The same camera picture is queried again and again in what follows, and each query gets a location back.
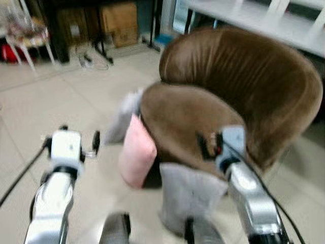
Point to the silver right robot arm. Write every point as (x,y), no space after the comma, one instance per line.
(254,203)

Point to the small grey fuzzy pillow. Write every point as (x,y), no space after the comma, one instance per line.
(124,119)

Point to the pink pillow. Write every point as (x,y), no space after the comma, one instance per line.
(136,152)

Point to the large grey fuzzy pillow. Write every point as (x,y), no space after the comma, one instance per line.
(190,195)

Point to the brown velvet tub sofa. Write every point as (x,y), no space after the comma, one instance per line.
(244,86)

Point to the robot right leg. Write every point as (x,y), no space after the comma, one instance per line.
(203,235)

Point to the robot leg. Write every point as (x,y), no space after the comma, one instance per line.
(116,231)
(203,235)

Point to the robot left leg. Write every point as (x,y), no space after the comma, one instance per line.
(116,231)

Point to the blue flat object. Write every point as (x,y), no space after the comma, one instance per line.
(165,39)

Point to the dark brown cardboard box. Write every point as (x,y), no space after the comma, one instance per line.
(76,25)

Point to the light brown cardboard box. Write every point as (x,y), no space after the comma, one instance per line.
(119,23)

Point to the red object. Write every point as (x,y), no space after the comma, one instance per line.
(7,53)

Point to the white chair with patterned cushion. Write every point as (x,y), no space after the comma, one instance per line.
(25,35)

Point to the white long table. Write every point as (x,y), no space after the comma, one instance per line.
(264,23)

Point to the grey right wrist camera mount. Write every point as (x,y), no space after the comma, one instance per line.
(233,145)

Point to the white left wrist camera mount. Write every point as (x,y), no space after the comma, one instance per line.
(67,146)

